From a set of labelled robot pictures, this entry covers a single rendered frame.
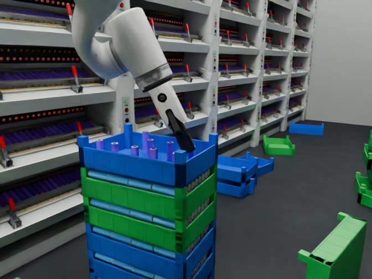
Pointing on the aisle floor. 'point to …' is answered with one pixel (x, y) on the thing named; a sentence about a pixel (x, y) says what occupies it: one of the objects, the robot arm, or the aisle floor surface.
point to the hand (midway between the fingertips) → (185, 143)
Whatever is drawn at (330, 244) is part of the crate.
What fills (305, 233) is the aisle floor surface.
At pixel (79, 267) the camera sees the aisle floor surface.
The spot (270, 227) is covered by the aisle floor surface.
